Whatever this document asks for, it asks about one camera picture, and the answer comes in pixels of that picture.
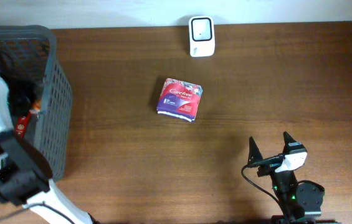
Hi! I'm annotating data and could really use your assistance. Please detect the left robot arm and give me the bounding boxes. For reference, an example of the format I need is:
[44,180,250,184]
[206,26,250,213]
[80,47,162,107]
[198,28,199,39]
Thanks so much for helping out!
[0,77,96,223]

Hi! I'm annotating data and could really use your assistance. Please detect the red Nescafe stick sachet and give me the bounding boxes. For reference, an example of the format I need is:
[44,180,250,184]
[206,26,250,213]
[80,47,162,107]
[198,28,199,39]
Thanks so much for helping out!
[15,113,31,138]

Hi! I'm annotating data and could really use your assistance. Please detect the grey plastic mesh basket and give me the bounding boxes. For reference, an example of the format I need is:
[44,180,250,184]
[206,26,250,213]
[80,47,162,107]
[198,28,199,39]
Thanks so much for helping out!
[0,26,72,181]

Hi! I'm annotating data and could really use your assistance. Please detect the Carefree liners pack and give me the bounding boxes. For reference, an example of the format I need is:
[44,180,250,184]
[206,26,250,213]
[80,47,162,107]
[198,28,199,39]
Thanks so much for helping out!
[156,78,203,123]

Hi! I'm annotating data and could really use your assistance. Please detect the orange Kleenex tissue pack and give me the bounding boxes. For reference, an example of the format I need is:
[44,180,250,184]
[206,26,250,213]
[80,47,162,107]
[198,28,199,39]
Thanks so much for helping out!
[30,100,42,114]

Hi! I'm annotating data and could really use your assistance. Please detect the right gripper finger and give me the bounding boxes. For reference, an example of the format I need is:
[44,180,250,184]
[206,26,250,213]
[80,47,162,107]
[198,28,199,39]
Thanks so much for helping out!
[247,136,263,165]
[283,131,297,154]

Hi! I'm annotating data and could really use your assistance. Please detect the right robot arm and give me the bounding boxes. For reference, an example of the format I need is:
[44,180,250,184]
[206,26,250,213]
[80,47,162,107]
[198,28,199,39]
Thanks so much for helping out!
[241,131,325,223]

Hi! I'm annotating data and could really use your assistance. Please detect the white barcode scanner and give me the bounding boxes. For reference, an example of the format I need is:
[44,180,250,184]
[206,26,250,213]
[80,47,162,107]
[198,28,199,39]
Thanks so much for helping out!
[188,16,216,57]

